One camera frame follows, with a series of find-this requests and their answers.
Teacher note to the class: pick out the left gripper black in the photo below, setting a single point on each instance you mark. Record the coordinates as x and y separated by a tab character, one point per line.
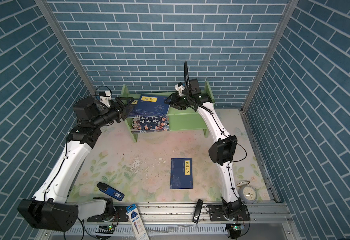
119	111

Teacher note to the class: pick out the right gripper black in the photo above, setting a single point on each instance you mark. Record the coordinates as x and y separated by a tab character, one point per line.
175	101

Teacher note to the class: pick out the dark blue book yellow label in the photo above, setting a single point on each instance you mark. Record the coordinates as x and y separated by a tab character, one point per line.
135	111

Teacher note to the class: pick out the colourful illustrated book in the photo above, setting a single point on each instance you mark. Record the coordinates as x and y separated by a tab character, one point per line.
150	124

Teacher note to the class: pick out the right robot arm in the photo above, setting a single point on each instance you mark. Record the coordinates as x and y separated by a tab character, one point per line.
223	149

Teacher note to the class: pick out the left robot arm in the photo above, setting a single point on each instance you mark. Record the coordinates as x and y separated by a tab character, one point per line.
48	209

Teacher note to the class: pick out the blue handheld device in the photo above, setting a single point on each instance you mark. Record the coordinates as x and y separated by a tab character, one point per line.
110	191

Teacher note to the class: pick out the black remote stick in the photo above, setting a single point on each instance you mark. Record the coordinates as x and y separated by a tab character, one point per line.
197	211

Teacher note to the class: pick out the blue white packaged box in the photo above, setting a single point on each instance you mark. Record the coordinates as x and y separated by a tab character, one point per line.
137	224

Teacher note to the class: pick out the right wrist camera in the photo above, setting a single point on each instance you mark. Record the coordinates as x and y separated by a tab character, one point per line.
181	89

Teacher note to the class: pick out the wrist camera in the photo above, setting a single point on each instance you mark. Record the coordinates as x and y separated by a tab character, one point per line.
105	97
181	89

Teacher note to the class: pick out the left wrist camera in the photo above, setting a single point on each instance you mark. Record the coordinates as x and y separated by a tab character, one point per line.
105	97

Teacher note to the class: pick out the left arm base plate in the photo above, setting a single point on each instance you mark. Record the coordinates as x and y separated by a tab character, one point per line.
118	214

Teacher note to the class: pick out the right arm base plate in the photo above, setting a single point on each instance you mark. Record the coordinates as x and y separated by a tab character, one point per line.
218	213

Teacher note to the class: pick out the aluminium rail frame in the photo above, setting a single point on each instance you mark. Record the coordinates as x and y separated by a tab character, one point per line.
268	221

